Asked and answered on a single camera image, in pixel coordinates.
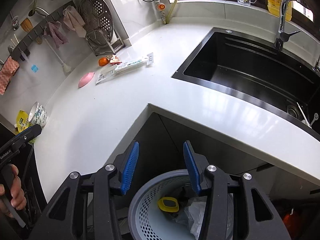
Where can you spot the red snack packet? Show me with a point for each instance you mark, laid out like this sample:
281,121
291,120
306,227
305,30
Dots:
113,59

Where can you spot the pink sponge cloth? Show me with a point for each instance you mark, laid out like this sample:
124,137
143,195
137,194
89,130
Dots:
8,70

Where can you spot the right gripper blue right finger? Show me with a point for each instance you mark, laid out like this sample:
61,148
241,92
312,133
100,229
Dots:
190,163

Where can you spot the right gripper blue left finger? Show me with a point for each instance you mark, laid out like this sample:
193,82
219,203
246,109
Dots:
129,167

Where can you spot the yellow snack bag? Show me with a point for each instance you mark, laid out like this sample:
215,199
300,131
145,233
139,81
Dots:
22,121

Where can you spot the purple hanging towel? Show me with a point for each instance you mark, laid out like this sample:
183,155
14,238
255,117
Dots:
52,29

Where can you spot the pink plastic dish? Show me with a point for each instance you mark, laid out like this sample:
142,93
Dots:
85,79

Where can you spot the grey perforated trash bin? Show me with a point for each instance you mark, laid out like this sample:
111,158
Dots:
151,208

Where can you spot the perforated metal steamer tray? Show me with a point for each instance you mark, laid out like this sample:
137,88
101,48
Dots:
98,21

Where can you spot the chrome faucet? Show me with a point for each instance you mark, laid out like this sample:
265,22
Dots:
282,36

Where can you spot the black cloth rag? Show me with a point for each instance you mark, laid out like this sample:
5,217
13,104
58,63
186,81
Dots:
182,195

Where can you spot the black wall hook rail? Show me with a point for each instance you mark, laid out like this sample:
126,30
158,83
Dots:
38,30

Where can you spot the patterned ceramic cup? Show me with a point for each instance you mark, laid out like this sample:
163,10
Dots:
38,115

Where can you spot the blue wall hook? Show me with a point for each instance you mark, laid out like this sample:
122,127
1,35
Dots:
34,68

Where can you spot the white barcode tag card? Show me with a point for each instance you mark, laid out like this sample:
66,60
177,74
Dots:
103,77

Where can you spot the black kitchen sink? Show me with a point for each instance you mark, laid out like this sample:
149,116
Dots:
251,69

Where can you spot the person's left hand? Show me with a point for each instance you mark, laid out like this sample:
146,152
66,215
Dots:
18,199

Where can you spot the orange tangerine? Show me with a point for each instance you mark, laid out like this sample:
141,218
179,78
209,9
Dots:
103,61

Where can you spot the white toothpaste box package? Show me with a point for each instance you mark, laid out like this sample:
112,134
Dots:
126,66

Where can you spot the beige hanging towel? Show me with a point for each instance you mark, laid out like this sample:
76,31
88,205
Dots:
74,21

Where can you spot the white brush with handle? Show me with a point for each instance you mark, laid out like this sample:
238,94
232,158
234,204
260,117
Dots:
66,67

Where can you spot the metal dish rack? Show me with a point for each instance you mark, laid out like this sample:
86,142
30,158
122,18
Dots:
99,42

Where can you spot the white paper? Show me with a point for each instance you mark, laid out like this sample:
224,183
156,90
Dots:
192,215

